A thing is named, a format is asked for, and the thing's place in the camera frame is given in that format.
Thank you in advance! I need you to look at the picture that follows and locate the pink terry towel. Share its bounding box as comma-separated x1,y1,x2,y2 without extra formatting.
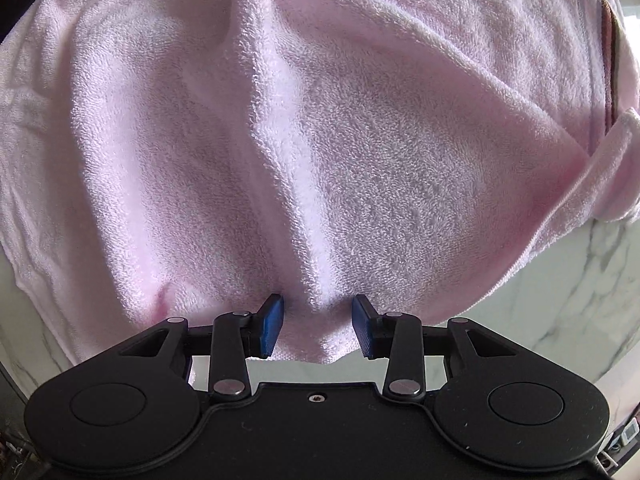
1,0,639,363

